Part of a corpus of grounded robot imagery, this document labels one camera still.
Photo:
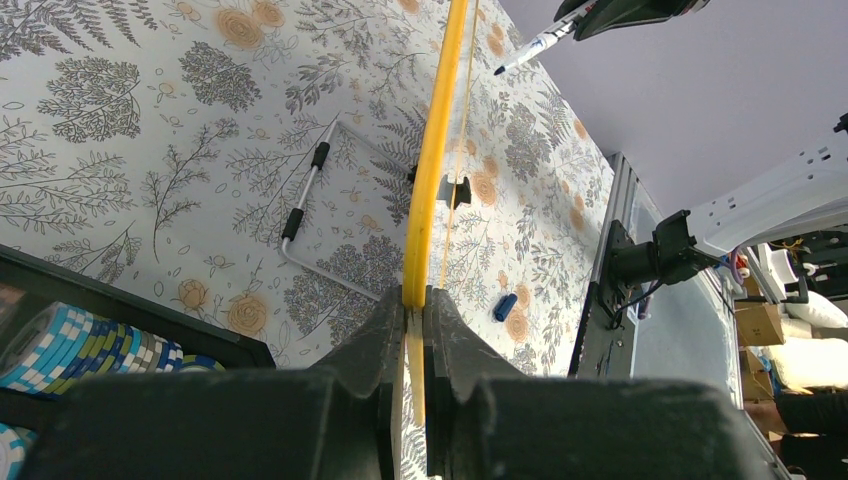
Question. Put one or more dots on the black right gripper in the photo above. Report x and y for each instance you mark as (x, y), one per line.
(591, 18)

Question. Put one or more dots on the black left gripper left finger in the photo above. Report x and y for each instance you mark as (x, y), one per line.
(337, 419)

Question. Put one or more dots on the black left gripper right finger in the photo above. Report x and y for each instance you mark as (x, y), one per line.
(486, 419)

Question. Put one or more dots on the blue white marker pen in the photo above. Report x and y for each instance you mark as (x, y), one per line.
(540, 43)

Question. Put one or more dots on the blue marker cap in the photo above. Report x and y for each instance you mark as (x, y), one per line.
(504, 307)

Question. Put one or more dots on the yellow framed whiteboard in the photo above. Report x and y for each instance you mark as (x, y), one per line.
(442, 139)

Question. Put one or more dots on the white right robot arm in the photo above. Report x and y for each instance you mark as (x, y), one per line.
(692, 240)

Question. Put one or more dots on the floral patterned table mat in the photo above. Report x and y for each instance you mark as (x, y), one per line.
(244, 162)

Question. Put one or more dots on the blue white chip stack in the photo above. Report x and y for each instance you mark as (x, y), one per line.
(62, 345)

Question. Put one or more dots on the black poker chip case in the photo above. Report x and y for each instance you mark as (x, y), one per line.
(28, 285)

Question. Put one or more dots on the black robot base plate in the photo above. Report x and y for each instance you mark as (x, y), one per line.
(606, 338)

